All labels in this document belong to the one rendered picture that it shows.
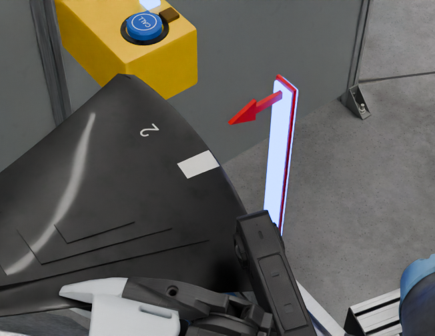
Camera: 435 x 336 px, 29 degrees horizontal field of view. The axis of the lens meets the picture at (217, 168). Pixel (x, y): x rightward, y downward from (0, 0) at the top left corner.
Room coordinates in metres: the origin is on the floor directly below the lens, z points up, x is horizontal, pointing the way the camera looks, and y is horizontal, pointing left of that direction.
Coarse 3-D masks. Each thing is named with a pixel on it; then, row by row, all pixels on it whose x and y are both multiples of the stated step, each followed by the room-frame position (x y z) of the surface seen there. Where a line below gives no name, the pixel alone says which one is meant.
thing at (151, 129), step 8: (152, 120) 0.48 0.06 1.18; (136, 128) 0.47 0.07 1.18; (144, 128) 0.47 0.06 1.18; (152, 128) 0.47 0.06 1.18; (160, 128) 0.47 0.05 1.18; (136, 136) 0.46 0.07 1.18; (144, 136) 0.46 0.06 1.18; (152, 136) 0.46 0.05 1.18; (160, 136) 0.47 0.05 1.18; (144, 144) 0.46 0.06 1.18
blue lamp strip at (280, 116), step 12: (276, 84) 0.52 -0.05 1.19; (288, 96) 0.51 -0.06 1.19; (276, 108) 0.52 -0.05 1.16; (288, 108) 0.51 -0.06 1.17; (276, 120) 0.52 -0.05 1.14; (288, 120) 0.51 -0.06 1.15; (276, 132) 0.52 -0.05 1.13; (276, 144) 0.52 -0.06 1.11; (276, 156) 0.52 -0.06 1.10; (276, 168) 0.51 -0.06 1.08; (276, 180) 0.51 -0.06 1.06; (276, 192) 0.51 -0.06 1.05; (264, 204) 0.53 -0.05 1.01; (276, 204) 0.51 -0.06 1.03; (276, 216) 0.51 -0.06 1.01
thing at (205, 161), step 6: (198, 156) 0.45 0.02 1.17; (204, 156) 0.45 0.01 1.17; (210, 156) 0.45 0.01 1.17; (186, 162) 0.44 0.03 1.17; (192, 162) 0.44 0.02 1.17; (198, 162) 0.44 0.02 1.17; (204, 162) 0.45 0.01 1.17; (210, 162) 0.45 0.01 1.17; (216, 162) 0.45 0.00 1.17; (180, 168) 0.44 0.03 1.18; (186, 168) 0.44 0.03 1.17; (192, 168) 0.44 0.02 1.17; (198, 168) 0.44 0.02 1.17; (204, 168) 0.44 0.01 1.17; (210, 168) 0.44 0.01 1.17; (186, 174) 0.43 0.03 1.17; (192, 174) 0.43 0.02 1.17
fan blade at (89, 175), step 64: (64, 128) 0.47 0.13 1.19; (128, 128) 0.47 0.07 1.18; (192, 128) 0.48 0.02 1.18; (0, 192) 0.40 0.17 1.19; (64, 192) 0.40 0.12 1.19; (128, 192) 0.40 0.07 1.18; (192, 192) 0.41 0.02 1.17; (0, 256) 0.34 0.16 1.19; (64, 256) 0.34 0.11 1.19; (128, 256) 0.35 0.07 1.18; (192, 256) 0.36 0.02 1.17
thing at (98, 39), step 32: (64, 0) 0.78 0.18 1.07; (96, 0) 0.78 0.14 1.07; (128, 0) 0.78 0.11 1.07; (160, 0) 0.78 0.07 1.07; (64, 32) 0.78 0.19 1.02; (96, 32) 0.72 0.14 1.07; (192, 32) 0.72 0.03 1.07; (96, 64) 0.72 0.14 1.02; (128, 64) 0.67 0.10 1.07; (160, 64) 0.70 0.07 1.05; (192, 64) 0.72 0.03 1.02
